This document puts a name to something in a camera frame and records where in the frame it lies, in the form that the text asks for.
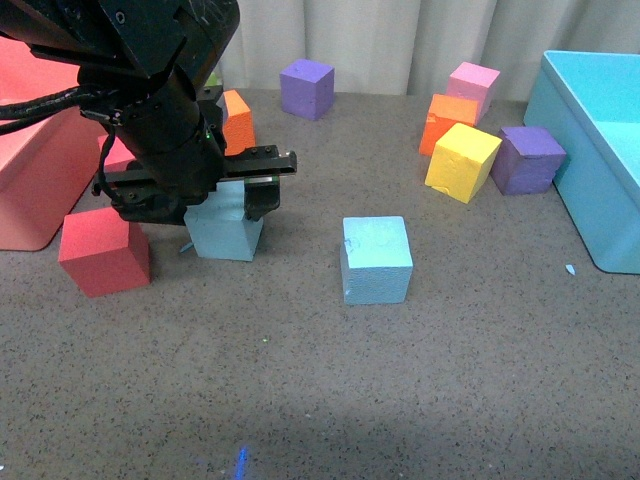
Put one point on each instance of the black gripper finger block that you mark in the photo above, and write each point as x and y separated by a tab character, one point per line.
261	196

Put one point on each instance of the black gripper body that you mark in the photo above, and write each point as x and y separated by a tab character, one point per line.
179	148

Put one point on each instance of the light blue foam block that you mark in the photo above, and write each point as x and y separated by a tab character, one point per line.
219	228
375	259

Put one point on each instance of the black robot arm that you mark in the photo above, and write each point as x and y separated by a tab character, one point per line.
143	66

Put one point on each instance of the rear red foam block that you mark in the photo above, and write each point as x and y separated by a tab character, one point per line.
118	158

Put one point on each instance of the red foam block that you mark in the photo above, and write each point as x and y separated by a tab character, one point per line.
104	254
118	158

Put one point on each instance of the left orange foam block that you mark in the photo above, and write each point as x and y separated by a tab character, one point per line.
238	128

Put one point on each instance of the orange foam block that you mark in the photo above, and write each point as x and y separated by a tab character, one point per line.
444	112
238	128

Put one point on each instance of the green foam block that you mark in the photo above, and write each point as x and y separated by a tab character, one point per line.
213	82

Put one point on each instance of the back purple foam block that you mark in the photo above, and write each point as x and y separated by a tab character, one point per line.
307	88

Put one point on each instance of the purple foam block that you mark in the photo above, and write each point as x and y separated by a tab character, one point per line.
307	88
527	160

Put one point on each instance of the front red foam block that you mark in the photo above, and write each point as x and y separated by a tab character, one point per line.
104	254

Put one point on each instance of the red plastic bin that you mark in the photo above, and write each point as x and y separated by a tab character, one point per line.
46	167

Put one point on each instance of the white curtain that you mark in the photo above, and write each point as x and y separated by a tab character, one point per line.
411	47

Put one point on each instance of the right orange foam block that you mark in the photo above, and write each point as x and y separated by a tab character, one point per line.
444	112

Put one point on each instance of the yellow foam block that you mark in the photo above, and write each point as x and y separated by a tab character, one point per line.
461	162

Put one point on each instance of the pink foam block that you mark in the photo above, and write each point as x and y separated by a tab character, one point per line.
474	82

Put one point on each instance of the right purple foam block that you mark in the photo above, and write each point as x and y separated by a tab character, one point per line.
527	160

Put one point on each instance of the blue plastic bin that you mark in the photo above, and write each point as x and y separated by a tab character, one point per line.
589	102

